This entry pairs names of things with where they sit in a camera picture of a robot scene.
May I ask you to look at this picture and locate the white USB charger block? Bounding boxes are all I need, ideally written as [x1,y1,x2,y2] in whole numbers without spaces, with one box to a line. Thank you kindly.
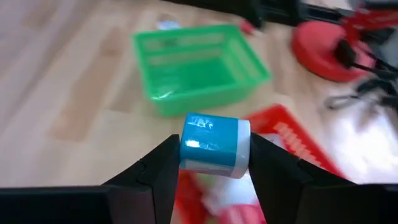
[198,174,259,215]

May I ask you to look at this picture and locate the red plastic basket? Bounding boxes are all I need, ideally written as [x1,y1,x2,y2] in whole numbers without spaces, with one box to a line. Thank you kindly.
[172,104,346,224]

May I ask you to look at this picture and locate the black lamp cord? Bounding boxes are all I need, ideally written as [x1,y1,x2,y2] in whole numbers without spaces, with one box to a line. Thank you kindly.
[325,39,398,113]

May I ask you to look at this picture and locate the black aluminium table frame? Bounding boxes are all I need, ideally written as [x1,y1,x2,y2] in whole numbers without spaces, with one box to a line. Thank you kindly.
[167,0,352,27]

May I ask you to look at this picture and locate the teal white USB charger cube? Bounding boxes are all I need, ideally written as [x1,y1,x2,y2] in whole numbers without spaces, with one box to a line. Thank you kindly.
[179,112,251,180]

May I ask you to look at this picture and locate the pink USB charger cube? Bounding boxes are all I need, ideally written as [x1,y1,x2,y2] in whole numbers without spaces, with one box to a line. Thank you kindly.
[239,19,256,35]
[217,203,265,224]

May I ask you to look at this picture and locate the red desk lamp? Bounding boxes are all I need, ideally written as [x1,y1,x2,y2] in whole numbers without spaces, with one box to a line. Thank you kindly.
[290,9,398,83]

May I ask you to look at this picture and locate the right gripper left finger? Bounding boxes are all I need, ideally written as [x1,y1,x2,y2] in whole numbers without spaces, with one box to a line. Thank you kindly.
[102,134,182,224]

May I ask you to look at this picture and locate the purple USB charger cube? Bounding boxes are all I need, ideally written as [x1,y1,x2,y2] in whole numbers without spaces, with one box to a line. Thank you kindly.
[157,18,181,31]

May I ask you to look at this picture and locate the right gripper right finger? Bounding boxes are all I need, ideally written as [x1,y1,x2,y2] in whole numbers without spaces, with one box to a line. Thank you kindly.
[248,133,368,224]

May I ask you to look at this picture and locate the green plastic basket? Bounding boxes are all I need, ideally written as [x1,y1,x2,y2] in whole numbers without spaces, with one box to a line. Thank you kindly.
[132,24,274,118]

